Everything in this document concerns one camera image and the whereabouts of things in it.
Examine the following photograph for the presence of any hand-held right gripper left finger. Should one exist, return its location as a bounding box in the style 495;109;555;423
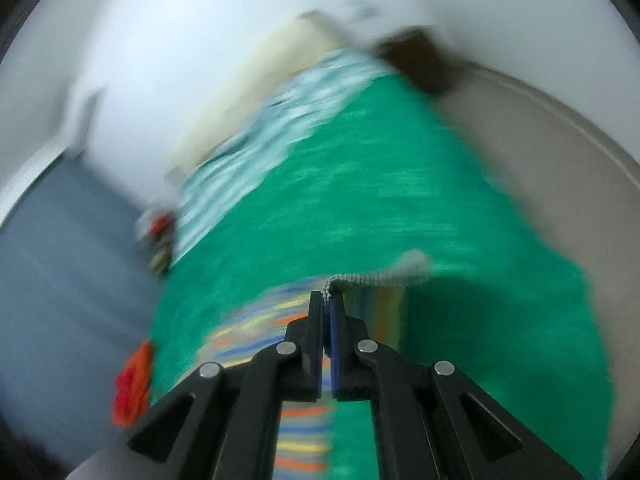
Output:
127;290;332;480

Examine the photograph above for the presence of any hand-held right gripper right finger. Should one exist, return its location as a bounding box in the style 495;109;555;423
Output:
329;291;585;480

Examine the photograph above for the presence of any striped knit shirt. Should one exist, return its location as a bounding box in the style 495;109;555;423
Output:
209;251;434;477

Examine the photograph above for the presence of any pile of mixed clothes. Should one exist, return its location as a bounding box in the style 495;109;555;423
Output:
134;209;177;277

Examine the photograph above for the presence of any green shiny blanket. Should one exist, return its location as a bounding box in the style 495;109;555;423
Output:
149;74;617;480

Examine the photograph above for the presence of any orange sweater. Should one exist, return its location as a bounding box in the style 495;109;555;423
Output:
111;339;155;428

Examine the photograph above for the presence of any green checked bed sheet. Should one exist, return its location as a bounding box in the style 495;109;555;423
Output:
171;50;392;267

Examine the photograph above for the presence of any blue-grey curtain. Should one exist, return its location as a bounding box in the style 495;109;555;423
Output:
0;157;168;426

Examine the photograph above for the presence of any cream pillow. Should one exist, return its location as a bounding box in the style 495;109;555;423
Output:
169;9;347;177

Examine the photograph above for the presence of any dark wooden nightstand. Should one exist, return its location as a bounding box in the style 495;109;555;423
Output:
374;29;467;97

